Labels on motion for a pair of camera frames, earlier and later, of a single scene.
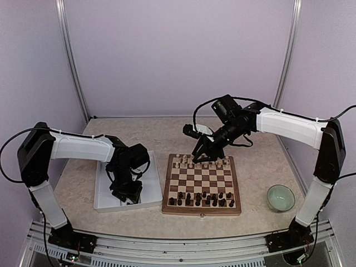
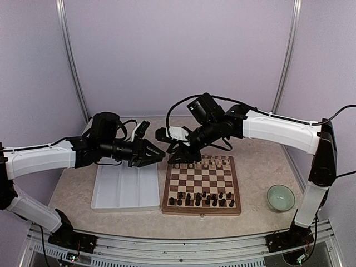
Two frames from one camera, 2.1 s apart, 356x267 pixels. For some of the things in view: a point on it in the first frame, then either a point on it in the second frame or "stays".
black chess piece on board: [198, 198] stays
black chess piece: [231, 204] stays
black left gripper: [133, 193] to [139, 148]
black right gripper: [209, 148] to [183, 152]
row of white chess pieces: [184, 162] stays
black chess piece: [222, 202] stays
